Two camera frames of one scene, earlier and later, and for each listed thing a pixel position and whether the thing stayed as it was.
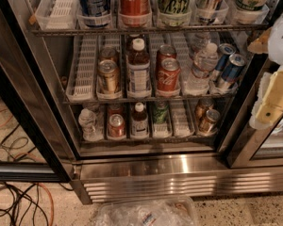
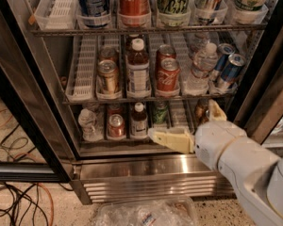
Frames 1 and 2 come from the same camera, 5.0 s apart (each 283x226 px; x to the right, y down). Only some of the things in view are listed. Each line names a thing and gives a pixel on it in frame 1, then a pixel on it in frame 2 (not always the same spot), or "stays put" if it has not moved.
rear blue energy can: (225, 50) stays put
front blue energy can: (232, 72) stays put
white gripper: (282, 44) → (216, 143)
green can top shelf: (174, 5) stays put
